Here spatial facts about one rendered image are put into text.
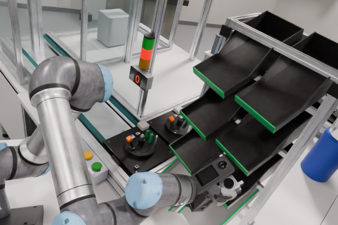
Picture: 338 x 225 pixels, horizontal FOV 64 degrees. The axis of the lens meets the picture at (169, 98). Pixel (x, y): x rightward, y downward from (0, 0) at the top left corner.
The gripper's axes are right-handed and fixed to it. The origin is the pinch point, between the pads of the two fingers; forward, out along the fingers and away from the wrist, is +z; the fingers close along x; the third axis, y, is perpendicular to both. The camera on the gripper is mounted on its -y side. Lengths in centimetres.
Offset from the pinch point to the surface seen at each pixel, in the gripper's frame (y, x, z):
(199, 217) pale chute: 21.5, -2.1, 8.9
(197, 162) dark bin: 5.8, -12.9, 0.1
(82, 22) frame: 15, -120, -12
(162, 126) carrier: 25, -53, 21
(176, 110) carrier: 18, -62, 32
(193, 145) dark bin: 4.1, -19.4, 1.5
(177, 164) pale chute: 18.0, -22.3, 7.1
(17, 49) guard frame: 42, -115, -37
